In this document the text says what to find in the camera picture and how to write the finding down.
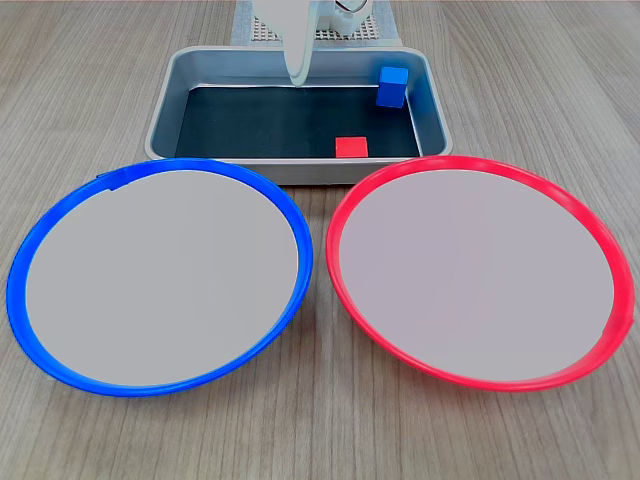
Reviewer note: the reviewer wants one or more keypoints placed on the blue cube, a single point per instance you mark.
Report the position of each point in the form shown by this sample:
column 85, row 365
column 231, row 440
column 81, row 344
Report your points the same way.
column 392, row 90

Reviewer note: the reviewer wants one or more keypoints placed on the steel tray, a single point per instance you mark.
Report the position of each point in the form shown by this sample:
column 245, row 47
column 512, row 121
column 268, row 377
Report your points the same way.
column 225, row 65

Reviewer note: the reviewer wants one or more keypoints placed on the red rimmed white plate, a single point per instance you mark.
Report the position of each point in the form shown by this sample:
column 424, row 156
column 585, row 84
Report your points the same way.
column 475, row 280

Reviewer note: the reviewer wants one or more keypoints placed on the black tray mat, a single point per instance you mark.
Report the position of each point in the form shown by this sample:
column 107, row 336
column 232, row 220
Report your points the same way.
column 275, row 120

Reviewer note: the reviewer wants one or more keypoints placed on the red cube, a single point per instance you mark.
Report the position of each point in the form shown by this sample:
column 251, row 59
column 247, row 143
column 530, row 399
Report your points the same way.
column 351, row 148

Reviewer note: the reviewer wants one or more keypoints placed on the blue rimmed white plate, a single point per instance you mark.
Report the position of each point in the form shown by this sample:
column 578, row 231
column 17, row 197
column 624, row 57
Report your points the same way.
column 160, row 280

